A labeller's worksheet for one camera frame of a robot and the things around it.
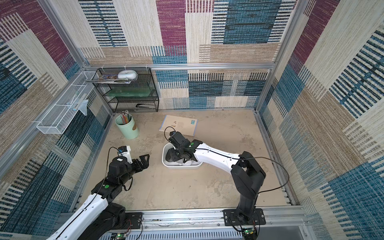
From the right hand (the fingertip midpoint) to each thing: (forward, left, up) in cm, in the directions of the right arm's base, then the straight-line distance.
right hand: (173, 152), depth 85 cm
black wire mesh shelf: (+46, +36, -5) cm, 58 cm away
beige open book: (+28, -5, -12) cm, 31 cm away
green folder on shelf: (+34, +28, +16) cm, 47 cm away
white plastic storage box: (-1, +1, -12) cm, 12 cm away
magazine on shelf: (+38, +37, +23) cm, 58 cm away
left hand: (-4, +16, +2) cm, 16 cm away
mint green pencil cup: (+18, +31, -3) cm, 36 cm away
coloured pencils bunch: (+22, +31, +7) cm, 38 cm away
